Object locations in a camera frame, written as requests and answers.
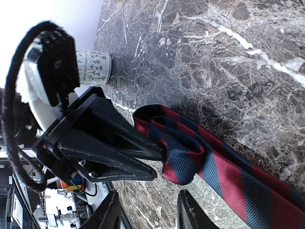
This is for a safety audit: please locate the red navy striped tie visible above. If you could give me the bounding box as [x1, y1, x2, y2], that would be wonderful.
[132, 104, 305, 229]

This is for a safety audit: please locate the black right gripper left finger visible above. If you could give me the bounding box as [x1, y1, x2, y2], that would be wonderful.
[80, 190, 122, 229]

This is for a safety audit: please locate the cream floral mug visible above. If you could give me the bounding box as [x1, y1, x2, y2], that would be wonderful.
[76, 49, 112, 86]

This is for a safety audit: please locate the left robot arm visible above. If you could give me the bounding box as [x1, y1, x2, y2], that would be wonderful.
[0, 86, 165, 190]

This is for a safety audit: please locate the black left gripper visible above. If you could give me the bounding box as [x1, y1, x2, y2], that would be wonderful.
[34, 87, 165, 182]

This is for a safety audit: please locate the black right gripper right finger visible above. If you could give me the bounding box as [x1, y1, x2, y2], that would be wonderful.
[176, 189, 219, 229]

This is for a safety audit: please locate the black left camera cable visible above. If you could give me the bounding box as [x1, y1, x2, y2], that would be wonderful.
[1, 21, 70, 193]

